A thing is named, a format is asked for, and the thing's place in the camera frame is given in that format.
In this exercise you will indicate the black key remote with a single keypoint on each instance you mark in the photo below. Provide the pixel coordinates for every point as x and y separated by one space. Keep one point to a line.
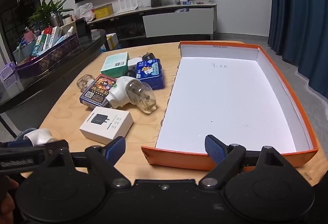
148 56

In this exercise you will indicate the blue bottle pack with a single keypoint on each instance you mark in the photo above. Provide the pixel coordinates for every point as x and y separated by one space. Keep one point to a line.
103 48

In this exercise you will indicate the potted plant in steel pot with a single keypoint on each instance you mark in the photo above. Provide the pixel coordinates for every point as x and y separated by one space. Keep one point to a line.
51 10

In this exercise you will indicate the white plug-in heater with bottle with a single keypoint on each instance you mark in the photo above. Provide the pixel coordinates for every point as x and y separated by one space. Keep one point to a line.
120 90

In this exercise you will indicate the light purple small box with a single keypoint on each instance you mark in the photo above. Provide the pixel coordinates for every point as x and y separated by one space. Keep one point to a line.
7 71

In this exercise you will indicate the clear plastic case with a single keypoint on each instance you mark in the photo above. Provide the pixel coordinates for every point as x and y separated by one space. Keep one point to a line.
202 0

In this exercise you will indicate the white tube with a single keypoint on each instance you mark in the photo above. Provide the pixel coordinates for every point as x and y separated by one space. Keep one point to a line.
69 31

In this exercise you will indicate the white USB charger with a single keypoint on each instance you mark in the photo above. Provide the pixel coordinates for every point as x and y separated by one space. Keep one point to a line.
133 63

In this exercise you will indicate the white television cabinet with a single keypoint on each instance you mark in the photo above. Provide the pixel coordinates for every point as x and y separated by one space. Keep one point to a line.
176 21

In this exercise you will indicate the blue white plastic packet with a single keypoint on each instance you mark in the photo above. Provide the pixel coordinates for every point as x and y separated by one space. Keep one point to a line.
182 10

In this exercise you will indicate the blue white small box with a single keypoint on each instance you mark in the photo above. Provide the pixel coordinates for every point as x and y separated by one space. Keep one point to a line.
185 1

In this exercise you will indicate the teal cardboard box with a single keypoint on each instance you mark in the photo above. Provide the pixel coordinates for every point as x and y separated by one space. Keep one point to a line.
114 63

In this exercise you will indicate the row of medicine boxes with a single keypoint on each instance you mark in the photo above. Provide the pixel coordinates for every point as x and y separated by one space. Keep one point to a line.
44 42

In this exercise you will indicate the white router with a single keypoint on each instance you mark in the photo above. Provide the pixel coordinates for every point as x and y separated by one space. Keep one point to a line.
126 6

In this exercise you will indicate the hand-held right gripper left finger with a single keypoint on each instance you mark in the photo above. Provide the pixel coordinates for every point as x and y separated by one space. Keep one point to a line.
115 149

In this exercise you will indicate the white charger box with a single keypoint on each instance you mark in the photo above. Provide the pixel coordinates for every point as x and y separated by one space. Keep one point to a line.
105 124

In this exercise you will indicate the colourful playing card box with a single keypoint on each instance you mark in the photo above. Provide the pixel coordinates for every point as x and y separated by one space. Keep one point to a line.
94 90

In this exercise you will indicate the white cardboard tray box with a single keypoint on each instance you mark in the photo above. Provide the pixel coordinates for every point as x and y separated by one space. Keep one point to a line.
230 98

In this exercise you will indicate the black glass table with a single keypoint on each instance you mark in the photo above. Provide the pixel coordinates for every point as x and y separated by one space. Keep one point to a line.
51 85

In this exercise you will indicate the person's left hand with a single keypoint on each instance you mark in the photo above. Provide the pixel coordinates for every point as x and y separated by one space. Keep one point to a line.
6 201

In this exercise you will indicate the white plastic bag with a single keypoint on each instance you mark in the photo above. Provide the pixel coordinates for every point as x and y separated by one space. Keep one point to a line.
84 12

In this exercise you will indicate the blue curtain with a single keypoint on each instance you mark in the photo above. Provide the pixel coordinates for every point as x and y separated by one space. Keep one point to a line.
297 21

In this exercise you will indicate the white yellow cardboard box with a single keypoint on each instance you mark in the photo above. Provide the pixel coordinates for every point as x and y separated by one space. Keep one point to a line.
112 40

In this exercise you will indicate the purple patterned box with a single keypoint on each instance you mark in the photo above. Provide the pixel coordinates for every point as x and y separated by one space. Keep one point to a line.
48 60

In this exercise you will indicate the dark display cabinet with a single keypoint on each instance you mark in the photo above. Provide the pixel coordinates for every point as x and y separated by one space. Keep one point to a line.
15 8

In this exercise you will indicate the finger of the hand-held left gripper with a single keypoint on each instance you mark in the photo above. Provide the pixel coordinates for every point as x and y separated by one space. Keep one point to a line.
15 144

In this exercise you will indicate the clear refill bottle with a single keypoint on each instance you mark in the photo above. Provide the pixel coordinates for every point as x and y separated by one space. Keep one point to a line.
85 83

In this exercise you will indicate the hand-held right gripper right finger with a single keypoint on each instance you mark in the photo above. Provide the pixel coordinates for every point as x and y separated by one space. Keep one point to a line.
214 149

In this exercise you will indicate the blue plastic case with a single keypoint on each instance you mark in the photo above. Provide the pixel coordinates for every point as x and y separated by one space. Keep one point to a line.
151 75

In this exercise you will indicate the black tablet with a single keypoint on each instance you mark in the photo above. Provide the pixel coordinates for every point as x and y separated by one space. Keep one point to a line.
82 27

